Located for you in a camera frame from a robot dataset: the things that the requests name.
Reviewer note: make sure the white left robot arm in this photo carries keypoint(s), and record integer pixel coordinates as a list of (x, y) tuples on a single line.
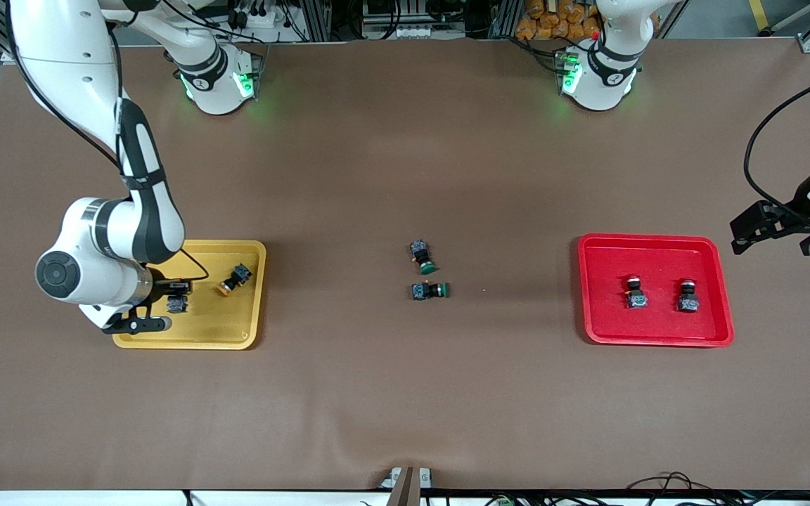
[(598, 91)]

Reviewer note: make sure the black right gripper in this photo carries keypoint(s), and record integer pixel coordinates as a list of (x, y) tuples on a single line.
[(160, 287)]

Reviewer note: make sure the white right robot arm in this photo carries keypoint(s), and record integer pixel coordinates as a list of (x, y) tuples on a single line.
[(74, 63)]

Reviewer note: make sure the orange parts bag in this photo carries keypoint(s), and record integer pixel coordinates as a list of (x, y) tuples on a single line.
[(553, 21)]

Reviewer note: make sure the grey socket strip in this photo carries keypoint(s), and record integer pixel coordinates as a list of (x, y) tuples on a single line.
[(412, 31)]

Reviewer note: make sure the aluminium frame post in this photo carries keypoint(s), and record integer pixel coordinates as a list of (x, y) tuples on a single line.
[(317, 17)]

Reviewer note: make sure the green push button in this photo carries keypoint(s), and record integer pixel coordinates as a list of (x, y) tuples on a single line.
[(420, 290), (419, 249)]

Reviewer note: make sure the red push button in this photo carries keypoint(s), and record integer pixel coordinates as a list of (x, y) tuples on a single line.
[(635, 300), (688, 303)]

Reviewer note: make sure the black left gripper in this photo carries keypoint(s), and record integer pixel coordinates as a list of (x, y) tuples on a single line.
[(792, 211)]

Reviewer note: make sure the yellow plastic tray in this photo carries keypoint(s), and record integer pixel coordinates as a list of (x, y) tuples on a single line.
[(215, 323)]

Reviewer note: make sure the brown table mat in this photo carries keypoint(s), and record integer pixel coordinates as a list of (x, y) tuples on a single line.
[(405, 140)]

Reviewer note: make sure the metal table clamp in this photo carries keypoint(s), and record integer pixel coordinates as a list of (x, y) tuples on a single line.
[(405, 488)]

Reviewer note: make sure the white power strip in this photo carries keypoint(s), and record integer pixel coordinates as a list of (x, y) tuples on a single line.
[(264, 20)]

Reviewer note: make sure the red plastic tray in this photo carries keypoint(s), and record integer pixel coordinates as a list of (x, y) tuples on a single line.
[(651, 323)]

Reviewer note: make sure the yellow push button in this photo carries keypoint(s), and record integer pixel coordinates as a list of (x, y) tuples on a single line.
[(240, 273), (177, 304)]

